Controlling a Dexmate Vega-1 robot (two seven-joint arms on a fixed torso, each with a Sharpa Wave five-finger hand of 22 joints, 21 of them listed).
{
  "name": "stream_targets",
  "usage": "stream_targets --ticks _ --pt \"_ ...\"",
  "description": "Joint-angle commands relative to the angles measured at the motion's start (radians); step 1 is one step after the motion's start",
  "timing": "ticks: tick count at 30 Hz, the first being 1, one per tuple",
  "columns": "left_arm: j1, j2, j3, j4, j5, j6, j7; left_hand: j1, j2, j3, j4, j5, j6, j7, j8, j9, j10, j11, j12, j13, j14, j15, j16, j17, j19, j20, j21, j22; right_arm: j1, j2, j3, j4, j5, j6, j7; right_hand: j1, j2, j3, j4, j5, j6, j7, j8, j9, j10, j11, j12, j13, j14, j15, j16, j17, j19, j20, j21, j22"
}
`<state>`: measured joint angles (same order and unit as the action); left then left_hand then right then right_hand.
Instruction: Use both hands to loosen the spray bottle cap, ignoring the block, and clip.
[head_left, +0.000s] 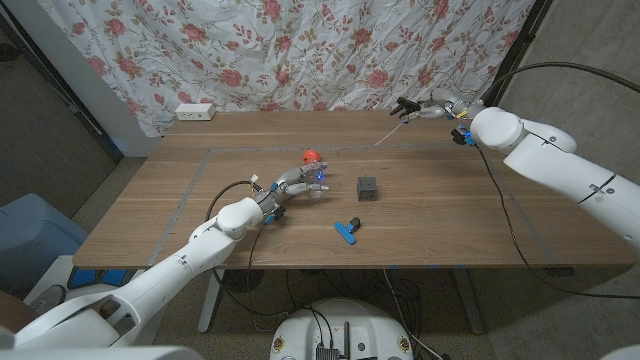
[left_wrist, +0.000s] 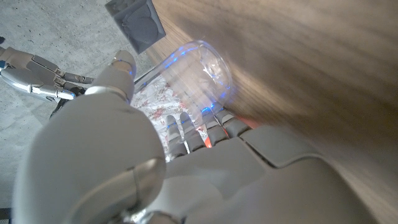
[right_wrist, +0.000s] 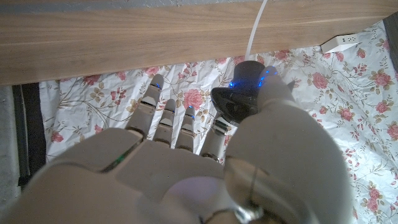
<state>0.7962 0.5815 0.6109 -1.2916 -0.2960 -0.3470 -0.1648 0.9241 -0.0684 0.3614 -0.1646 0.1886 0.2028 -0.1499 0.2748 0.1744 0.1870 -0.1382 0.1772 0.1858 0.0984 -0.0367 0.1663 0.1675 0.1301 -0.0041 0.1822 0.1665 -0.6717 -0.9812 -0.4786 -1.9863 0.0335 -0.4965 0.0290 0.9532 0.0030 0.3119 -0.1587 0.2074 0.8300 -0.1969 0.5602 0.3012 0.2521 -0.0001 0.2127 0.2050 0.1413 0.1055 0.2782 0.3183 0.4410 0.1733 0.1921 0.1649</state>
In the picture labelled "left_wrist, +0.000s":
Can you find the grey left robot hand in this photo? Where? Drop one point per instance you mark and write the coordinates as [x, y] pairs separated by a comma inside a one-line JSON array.
[[93, 149]]

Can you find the clear plastic spray bottle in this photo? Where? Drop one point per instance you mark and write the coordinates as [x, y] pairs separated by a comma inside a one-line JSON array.
[[199, 71]]

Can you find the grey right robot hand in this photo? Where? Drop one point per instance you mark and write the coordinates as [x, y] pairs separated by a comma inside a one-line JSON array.
[[28, 74]]

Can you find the dark grey block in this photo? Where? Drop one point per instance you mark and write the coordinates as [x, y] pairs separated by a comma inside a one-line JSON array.
[[140, 28]]

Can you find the orange toy ball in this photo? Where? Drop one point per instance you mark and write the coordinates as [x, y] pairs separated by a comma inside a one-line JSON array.
[[248, 122]]

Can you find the floral backdrop cloth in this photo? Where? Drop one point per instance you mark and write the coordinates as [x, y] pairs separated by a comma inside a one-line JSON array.
[[155, 105]]

